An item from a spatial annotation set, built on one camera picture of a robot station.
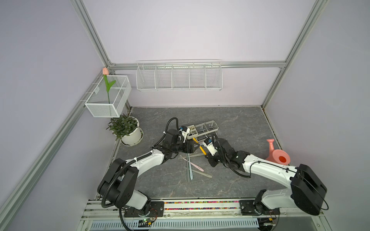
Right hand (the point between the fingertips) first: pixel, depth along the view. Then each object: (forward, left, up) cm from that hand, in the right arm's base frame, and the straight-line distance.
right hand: (206, 154), depth 84 cm
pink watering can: (-3, -40, +3) cm, 40 cm away
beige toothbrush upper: (+3, +8, -9) cm, 13 cm away
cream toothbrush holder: (+21, +1, -2) cm, 21 cm away
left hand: (+4, +6, +3) cm, 8 cm away
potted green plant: (+14, +48, +8) cm, 51 cm away
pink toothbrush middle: (-4, +6, -8) cm, 11 cm away
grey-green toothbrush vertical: (-5, +11, -7) cm, 14 cm away
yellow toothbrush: (+3, +3, +3) cm, 5 cm away
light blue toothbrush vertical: (-9, +9, -8) cm, 15 cm away
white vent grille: (-33, -18, -9) cm, 39 cm away
